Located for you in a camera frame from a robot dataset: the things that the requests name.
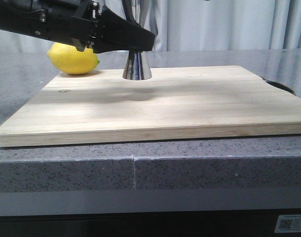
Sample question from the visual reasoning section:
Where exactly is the bamboo cutting board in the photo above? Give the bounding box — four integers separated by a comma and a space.
0, 66, 301, 147

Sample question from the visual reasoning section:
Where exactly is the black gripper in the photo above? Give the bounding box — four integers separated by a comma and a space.
30, 0, 155, 53

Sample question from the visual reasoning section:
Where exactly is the yellow lemon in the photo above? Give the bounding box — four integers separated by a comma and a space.
47, 42, 99, 75

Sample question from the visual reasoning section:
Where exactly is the grey curtain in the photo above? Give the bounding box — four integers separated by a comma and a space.
0, 0, 301, 52

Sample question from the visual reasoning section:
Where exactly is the steel jigger with gold band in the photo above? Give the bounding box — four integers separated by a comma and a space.
122, 0, 152, 80

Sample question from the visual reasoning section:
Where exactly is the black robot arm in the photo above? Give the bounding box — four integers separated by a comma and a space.
0, 0, 155, 53

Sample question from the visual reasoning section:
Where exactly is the white QR code label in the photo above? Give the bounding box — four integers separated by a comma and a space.
274, 214, 301, 234

